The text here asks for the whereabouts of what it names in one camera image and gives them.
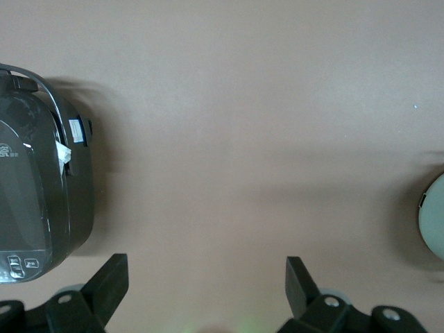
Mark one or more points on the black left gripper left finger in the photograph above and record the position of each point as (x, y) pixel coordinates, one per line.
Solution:
(100, 295)

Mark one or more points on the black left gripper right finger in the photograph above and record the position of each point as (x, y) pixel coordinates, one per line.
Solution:
(301, 295)

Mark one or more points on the black rice cooker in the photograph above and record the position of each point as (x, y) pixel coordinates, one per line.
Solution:
(31, 194)

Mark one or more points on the brown table mat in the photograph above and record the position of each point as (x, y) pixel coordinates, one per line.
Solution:
(225, 138)

